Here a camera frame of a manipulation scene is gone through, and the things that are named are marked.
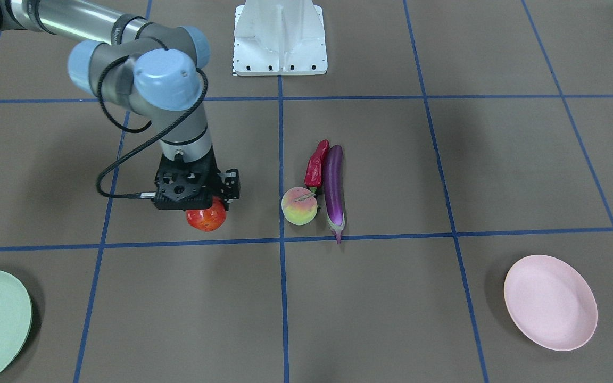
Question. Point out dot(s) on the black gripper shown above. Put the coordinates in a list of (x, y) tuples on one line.
[(230, 184)]

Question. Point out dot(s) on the red tomato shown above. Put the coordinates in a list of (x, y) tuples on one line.
[(210, 219)]

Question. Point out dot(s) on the yellow pink peach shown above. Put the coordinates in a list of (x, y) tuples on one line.
[(299, 206)]

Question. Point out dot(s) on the red chili pepper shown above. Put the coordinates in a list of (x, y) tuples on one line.
[(314, 169)]

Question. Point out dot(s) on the purple eggplant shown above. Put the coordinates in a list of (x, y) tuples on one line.
[(332, 191)]

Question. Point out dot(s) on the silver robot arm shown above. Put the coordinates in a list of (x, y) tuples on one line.
[(145, 76)]

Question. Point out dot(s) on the pink plate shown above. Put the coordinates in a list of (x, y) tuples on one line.
[(550, 303)]

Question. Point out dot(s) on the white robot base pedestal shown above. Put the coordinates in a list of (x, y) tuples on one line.
[(279, 38)]

